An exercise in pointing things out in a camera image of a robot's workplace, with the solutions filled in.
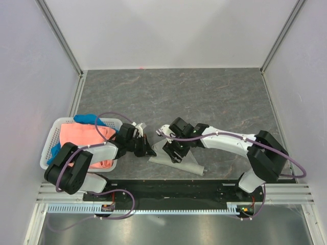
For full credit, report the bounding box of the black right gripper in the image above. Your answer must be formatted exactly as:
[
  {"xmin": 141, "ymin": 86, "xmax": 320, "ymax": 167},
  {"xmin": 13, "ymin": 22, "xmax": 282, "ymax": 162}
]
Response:
[{"xmin": 162, "ymin": 134, "xmax": 190, "ymax": 164}]

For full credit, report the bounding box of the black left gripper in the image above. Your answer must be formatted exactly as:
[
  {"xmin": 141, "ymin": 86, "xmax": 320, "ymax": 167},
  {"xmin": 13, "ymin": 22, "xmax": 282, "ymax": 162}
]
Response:
[{"xmin": 126, "ymin": 134, "xmax": 156, "ymax": 157}]

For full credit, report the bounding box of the grey cloth napkin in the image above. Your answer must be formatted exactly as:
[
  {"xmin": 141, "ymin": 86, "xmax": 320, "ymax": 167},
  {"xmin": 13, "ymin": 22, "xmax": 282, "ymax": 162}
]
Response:
[{"xmin": 149, "ymin": 140, "xmax": 204, "ymax": 176}]

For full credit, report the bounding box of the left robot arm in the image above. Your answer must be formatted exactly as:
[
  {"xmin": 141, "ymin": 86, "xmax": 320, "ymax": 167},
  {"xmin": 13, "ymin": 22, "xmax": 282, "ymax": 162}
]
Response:
[{"xmin": 44, "ymin": 123, "xmax": 157, "ymax": 201}]

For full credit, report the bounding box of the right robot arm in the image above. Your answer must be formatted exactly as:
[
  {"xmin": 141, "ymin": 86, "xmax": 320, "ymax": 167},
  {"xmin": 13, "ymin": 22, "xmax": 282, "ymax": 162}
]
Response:
[{"xmin": 157, "ymin": 117, "xmax": 289, "ymax": 201}]

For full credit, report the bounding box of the blue cloth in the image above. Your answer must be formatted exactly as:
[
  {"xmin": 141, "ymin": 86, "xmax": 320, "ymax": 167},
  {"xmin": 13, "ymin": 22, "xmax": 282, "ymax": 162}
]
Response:
[{"xmin": 50, "ymin": 114, "xmax": 106, "ymax": 164}]

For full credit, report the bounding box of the orange cloth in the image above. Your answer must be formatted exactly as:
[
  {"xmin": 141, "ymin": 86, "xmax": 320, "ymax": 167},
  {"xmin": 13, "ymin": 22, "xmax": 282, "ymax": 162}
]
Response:
[{"xmin": 59, "ymin": 122, "xmax": 116, "ymax": 169}]

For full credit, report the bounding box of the white plastic basket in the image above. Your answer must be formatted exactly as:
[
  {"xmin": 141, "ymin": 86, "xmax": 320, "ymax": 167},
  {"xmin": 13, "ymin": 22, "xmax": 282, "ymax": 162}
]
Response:
[{"xmin": 40, "ymin": 117, "xmax": 122, "ymax": 169}]

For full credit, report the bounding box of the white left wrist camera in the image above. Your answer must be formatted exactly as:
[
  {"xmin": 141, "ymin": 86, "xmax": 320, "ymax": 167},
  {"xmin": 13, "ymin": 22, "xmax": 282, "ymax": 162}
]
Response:
[{"xmin": 132, "ymin": 122, "xmax": 146, "ymax": 138}]

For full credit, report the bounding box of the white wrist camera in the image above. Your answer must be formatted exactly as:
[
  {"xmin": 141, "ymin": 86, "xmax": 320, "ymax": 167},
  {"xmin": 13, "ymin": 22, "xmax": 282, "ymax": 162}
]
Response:
[
  {"xmin": 132, "ymin": 122, "xmax": 146, "ymax": 138},
  {"xmin": 156, "ymin": 125, "xmax": 176, "ymax": 140}
]

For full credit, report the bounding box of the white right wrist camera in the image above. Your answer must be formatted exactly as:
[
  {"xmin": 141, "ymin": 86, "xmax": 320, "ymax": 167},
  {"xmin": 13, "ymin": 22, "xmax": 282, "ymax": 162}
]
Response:
[{"xmin": 156, "ymin": 125, "xmax": 176, "ymax": 140}]

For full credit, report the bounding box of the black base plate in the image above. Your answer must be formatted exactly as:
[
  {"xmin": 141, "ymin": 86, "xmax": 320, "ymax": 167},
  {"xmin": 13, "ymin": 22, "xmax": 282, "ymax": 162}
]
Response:
[{"xmin": 83, "ymin": 179, "xmax": 264, "ymax": 209}]

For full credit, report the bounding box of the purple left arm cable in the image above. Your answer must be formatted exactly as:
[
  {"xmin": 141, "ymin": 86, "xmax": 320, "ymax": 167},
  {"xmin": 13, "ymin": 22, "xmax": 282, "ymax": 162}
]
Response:
[{"xmin": 55, "ymin": 112, "xmax": 136, "ymax": 193}]

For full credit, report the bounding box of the white slotted cable duct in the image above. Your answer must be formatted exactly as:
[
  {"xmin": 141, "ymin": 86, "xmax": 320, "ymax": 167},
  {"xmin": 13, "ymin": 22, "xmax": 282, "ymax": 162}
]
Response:
[{"xmin": 47, "ymin": 204, "xmax": 255, "ymax": 215}]

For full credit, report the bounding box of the aluminium frame post left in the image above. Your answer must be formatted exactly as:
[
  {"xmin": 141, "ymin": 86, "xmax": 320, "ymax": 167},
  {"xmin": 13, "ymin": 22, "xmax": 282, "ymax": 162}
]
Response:
[{"xmin": 34, "ymin": 0, "xmax": 85, "ymax": 77}]

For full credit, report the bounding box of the aluminium frame post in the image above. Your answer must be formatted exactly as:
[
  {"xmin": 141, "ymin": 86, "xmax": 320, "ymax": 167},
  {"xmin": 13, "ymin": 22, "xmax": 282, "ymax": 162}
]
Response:
[
  {"xmin": 34, "ymin": 0, "xmax": 85, "ymax": 77},
  {"xmin": 260, "ymin": 0, "xmax": 307, "ymax": 75}
]

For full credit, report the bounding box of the aluminium frame post right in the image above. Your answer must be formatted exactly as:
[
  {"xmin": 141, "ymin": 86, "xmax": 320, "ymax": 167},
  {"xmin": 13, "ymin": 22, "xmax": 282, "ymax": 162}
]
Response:
[{"xmin": 260, "ymin": 0, "xmax": 307, "ymax": 75}]

